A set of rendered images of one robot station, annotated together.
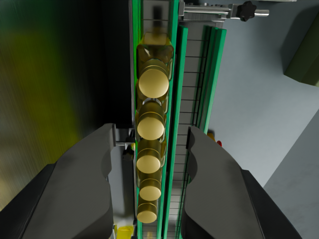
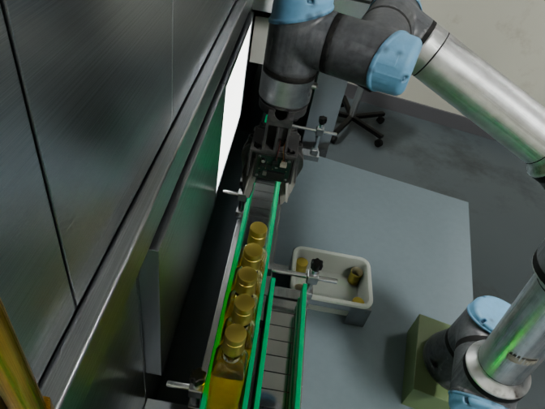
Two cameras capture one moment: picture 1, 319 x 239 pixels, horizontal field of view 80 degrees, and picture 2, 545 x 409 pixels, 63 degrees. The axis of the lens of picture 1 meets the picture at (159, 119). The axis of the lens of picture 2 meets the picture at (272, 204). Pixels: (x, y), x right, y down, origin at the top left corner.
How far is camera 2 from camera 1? 79 cm
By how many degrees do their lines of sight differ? 77
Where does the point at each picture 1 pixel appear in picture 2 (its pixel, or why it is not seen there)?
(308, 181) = not seen: outside the picture
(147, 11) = not seen: hidden behind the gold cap
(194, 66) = (281, 335)
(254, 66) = (358, 387)
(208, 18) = (293, 296)
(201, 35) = (287, 308)
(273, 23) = (364, 344)
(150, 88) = (256, 229)
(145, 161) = (246, 271)
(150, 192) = (245, 300)
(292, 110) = not seen: outside the picture
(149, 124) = (253, 246)
